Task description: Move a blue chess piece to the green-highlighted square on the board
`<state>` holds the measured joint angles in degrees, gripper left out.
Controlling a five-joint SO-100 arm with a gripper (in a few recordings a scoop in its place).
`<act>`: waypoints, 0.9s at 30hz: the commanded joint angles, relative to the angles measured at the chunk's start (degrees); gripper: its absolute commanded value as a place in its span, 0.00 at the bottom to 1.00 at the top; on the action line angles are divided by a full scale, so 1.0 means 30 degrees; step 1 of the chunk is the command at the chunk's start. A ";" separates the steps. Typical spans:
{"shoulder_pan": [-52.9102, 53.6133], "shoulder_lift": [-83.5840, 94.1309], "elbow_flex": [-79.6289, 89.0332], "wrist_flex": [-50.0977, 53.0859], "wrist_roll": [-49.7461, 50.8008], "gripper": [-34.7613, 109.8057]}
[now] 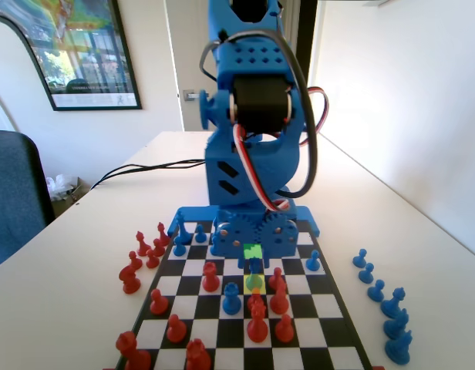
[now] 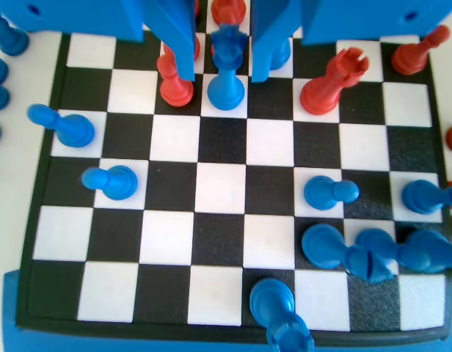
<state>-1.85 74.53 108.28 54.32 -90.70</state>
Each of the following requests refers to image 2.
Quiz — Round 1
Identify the blue chess rook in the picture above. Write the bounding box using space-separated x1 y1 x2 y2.
249 277 316 352
269 35 292 73

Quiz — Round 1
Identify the red chess rook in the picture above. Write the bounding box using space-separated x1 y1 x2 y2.
299 47 371 117

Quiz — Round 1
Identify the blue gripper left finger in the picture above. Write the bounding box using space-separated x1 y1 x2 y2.
139 0 197 82

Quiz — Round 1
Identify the black and white chessboard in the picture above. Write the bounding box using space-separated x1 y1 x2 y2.
13 21 452 340

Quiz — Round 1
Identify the blue chess king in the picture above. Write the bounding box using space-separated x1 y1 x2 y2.
404 229 452 275

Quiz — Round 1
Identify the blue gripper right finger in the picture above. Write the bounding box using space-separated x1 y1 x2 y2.
251 0 304 84

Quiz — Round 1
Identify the blue chess queen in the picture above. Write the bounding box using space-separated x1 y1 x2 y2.
206 22 247 111

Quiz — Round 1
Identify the blue chess bishop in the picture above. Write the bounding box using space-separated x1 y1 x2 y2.
301 223 394 284
0 7 30 57

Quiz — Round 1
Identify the red chess queen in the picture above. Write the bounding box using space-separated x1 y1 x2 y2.
210 0 248 26

